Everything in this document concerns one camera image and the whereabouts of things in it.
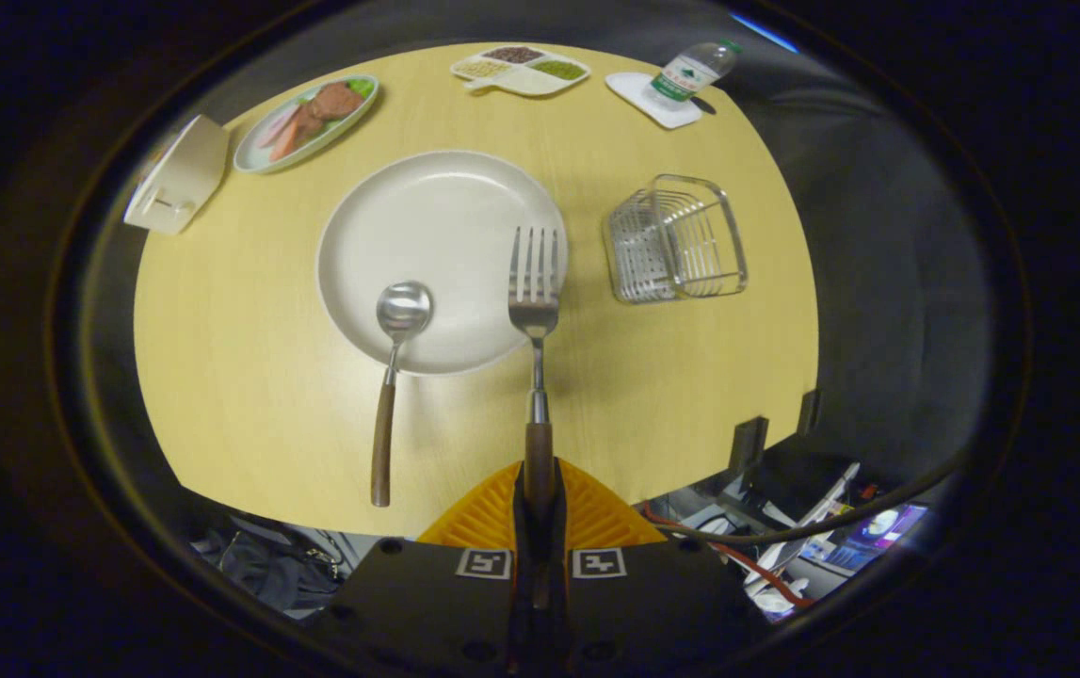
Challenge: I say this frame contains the black cable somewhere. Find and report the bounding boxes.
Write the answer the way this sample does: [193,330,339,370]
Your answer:
[643,450,974,549]

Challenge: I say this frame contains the brown meat slices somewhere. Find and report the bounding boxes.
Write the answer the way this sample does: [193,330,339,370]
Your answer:
[268,82,366,161]

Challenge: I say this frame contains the wooden handled metal fork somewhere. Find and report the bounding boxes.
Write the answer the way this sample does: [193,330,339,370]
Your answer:
[508,226,562,613]

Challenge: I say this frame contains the pink ham slice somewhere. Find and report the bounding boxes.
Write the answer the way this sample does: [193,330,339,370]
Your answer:
[257,104,301,148]

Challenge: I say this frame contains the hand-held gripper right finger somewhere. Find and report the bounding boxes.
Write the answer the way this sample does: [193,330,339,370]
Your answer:
[544,459,771,674]

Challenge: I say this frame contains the white toaster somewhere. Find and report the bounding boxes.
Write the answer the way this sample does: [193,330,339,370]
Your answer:
[122,114,231,235]

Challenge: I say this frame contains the light green food plate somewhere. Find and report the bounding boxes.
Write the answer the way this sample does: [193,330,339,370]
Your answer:
[233,74,380,175]

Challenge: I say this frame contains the glowing screen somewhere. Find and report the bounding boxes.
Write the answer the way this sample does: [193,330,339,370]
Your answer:
[808,504,931,572]

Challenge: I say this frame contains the red cable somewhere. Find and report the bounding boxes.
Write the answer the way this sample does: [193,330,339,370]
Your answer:
[643,508,815,609]

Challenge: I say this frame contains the clear plastic water bottle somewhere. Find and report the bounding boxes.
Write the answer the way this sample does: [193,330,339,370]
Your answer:
[643,40,743,109]

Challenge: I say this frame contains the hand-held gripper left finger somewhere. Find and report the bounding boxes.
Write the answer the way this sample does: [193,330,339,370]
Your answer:
[314,459,540,674]

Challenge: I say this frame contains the wooden handled metal spoon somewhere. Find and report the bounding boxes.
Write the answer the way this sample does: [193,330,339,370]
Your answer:
[370,281,434,509]

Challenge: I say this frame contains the white square coaster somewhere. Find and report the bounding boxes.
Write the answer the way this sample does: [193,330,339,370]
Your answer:
[605,72,705,130]

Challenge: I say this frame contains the metal wire cutlery rack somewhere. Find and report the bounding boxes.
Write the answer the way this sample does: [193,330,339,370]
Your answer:
[602,174,750,305]

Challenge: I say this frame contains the dark bag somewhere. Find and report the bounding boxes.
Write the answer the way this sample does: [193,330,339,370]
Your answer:
[189,513,352,620]

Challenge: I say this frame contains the white empty plate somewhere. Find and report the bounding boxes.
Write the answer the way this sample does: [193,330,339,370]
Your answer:
[316,150,570,377]

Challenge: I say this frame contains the white divided condiment dish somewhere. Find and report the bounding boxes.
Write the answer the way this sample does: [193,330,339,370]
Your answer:
[450,44,591,98]

